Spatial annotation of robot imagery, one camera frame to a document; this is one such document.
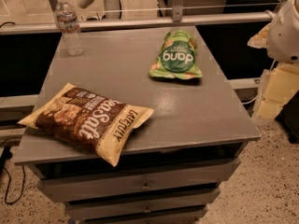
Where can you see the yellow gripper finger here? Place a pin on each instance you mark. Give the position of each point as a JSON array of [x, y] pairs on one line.
[[276, 88], [259, 41]]

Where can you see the clear plastic water bottle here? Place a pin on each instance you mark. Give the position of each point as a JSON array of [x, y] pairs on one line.
[[68, 23]]

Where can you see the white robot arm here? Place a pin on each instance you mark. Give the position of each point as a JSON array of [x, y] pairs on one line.
[[280, 38]]

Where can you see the green rice chip bag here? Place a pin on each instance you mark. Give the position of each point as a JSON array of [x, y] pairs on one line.
[[177, 57]]

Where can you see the brown sea salt chip bag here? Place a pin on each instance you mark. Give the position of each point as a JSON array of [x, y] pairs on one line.
[[89, 120]]

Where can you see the grey drawer cabinet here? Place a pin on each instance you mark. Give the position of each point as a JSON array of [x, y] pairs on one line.
[[195, 120]]

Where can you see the middle grey drawer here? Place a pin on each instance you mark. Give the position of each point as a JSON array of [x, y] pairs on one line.
[[141, 204]]

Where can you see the grey drawer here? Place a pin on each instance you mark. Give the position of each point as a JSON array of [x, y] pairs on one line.
[[86, 187], [141, 204], [157, 217]]

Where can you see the bottom grey drawer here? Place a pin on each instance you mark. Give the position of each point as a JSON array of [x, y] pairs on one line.
[[157, 217]]

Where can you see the top grey drawer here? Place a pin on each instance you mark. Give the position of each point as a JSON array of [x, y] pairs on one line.
[[86, 187]]

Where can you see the grey metal rail frame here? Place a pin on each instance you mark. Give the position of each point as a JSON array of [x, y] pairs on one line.
[[36, 16]]

